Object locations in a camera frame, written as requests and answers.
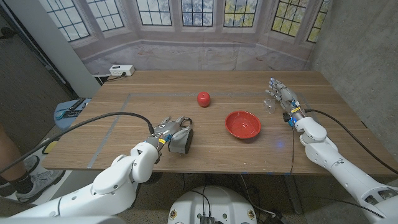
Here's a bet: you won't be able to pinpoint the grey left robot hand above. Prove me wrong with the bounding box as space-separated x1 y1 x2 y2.
146 116 191 153

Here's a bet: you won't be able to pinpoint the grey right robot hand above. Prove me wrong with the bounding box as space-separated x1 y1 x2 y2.
266 77 305 123

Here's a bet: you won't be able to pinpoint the grey combination lock box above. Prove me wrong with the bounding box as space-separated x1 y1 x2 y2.
169 117 194 155

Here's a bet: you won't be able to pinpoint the red ball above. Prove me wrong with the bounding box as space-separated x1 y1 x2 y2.
197 91 211 108

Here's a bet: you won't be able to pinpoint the red bowl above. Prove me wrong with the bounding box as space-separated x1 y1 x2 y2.
224 110 262 140

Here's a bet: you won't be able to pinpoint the small clear plastic cup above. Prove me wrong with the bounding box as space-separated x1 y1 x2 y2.
263 98 276 114

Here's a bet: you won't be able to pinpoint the white power strip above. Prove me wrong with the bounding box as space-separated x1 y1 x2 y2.
109 64 136 77

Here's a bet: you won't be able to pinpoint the printed window backdrop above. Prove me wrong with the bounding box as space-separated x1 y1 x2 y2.
39 0 332 75

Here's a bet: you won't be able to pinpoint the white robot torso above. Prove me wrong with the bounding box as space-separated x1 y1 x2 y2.
167 185 258 224

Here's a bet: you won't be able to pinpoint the black remote control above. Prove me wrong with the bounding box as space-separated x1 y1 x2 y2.
68 98 87 111

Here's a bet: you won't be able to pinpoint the grey table leg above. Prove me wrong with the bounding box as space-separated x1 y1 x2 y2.
284 174 304 215

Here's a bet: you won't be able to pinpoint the blue round stool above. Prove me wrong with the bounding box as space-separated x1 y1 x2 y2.
53 98 92 133

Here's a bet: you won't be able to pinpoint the yellow and black floor object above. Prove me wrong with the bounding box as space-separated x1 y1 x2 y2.
42 139 60 156

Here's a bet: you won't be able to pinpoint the grey sneaker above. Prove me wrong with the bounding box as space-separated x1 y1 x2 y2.
15 169 66 203
21 155 40 175

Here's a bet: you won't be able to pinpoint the white slanted pillar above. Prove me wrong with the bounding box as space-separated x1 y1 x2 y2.
4 0 102 98

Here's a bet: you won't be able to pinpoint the person's bare leg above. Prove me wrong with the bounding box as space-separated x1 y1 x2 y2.
0 123 34 194

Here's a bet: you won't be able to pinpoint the thin black hanging cable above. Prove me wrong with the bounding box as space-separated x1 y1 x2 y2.
290 126 295 174

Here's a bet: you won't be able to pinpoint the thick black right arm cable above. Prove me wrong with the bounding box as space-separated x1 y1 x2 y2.
303 108 398 175

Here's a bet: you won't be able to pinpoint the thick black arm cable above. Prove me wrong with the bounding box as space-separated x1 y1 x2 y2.
0 111 155 175
303 108 398 175

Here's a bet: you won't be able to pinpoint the black power strip cord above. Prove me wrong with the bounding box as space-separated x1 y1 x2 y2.
101 73 127 83

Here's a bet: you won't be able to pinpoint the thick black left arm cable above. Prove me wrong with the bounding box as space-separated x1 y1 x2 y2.
0 111 155 175

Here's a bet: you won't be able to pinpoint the teal handled tool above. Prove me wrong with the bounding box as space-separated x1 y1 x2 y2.
55 109 82 121

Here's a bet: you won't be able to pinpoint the white floor cable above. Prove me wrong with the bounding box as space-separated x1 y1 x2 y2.
239 174 277 218

